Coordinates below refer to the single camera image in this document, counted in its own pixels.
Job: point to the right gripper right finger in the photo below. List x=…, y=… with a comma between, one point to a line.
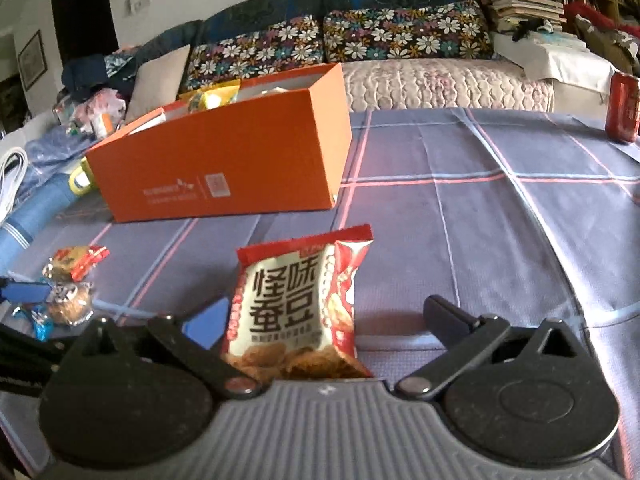
x=519, y=395

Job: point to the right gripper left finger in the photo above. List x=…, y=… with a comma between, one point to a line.
x=125, y=397

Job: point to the red white bean snack packet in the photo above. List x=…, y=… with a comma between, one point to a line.
x=292, y=314

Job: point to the small round cookie packet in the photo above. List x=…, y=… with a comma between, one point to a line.
x=70, y=303

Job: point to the orange red candy packet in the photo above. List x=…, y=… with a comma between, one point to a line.
x=74, y=263

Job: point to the plaid grey tablecloth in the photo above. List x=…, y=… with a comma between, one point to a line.
x=525, y=215

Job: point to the blue striped cloth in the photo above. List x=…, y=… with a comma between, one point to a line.
x=45, y=190

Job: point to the yellow-green mug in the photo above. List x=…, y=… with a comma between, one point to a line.
x=81, y=180

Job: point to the orange cardboard box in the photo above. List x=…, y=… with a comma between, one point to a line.
x=281, y=146

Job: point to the red soda can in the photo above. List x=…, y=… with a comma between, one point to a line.
x=622, y=118

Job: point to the yellow snack bag in box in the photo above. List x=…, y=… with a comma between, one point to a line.
x=211, y=97

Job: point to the beige cushion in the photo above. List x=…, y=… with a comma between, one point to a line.
x=157, y=83

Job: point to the quilted pink sofa cover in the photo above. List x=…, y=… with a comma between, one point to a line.
x=441, y=83

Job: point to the right floral pillow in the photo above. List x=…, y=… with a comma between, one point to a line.
x=453, y=30

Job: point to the floral pillow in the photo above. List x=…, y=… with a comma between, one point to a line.
x=283, y=46
x=453, y=30

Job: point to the left floral pillow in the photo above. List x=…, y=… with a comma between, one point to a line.
x=283, y=46

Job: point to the framed wall picture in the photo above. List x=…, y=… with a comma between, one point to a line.
x=32, y=61

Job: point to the wall switch plate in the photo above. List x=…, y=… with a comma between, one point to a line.
x=136, y=6

